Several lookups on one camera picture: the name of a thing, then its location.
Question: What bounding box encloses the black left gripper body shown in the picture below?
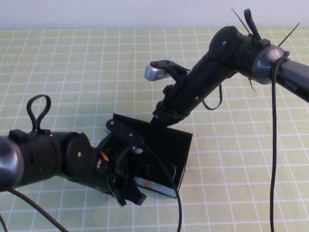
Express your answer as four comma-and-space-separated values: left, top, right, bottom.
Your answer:
96, 135, 136, 196

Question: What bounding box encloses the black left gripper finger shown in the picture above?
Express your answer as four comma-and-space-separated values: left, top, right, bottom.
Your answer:
131, 183, 148, 206
111, 186, 127, 207

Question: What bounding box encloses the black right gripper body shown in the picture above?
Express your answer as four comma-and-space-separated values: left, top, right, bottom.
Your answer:
153, 70, 208, 126

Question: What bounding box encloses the black glasses case box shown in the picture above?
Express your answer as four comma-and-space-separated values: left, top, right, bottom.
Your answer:
112, 113, 193, 199

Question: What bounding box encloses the green checked tablecloth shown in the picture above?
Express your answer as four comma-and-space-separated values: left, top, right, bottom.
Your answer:
0, 27, 309, 232

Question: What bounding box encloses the black right camera mount bracket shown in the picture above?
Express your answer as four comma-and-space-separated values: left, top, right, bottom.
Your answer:
165, 60, 191, 85

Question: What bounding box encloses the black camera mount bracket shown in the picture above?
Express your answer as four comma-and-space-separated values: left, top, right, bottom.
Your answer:
165, 60, 191, 85
107, 118, 145, 148

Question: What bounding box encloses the black left camera mount bracket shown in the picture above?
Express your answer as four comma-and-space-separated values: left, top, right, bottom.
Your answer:
107, 118, 145, 148

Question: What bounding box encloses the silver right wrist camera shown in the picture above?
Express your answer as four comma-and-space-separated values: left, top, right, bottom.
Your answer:
144, 60, 170, 82

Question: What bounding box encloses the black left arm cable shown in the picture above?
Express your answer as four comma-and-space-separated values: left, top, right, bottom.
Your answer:
0, 95, 183, 232

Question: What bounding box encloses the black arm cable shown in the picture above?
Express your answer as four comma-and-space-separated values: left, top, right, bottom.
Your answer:
0, 95, 183, 232
202, 8, 290, 232

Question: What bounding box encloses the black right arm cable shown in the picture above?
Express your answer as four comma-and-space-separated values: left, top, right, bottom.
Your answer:
202, 8, 290, 232

